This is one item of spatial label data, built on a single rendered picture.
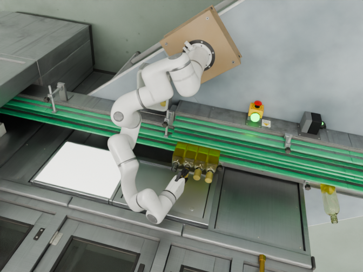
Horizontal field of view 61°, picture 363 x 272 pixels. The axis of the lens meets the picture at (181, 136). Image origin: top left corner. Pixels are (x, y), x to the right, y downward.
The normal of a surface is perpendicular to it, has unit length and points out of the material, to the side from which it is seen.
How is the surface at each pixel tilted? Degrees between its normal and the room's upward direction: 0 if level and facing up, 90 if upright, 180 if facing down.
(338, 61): 0
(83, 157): 90
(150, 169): 90
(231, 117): 90
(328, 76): 0
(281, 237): 90
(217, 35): 0
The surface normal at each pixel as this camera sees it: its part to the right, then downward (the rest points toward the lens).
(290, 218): 0.08, -0.78
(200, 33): -0.23, 0.60
